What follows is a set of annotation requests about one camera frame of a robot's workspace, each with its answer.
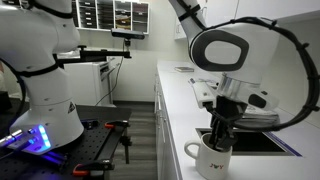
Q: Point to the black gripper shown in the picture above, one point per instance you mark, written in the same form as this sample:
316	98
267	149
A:
225	112

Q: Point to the black perforated robot base table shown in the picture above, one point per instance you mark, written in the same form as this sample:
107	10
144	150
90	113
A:
96	143

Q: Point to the white ceramic mug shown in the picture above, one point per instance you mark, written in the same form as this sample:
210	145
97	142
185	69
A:
209	163

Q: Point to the stack of books and papers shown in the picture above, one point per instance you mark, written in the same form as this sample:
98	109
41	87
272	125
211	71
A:
254	114

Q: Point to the small book on counter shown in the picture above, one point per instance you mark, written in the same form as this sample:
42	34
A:
184	69

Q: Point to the orange black clamp far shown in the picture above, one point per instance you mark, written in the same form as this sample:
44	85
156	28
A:
118	123

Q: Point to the orange black clamp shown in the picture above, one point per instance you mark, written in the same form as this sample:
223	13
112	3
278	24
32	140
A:
82	170
118	123

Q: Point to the orange black clamp near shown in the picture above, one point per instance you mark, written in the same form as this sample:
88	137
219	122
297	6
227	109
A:
82	170

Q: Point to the white printer cabinet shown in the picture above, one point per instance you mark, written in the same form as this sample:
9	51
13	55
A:
91	83

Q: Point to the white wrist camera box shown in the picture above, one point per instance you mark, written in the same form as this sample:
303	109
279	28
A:
204	94

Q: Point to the black camera on boom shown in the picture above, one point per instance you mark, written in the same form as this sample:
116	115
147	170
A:
127	34

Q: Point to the black articulated camera boom arm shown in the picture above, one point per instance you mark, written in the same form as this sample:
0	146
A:
94	56

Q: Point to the wall mail sorter shelf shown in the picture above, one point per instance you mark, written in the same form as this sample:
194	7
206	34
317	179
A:
103	15

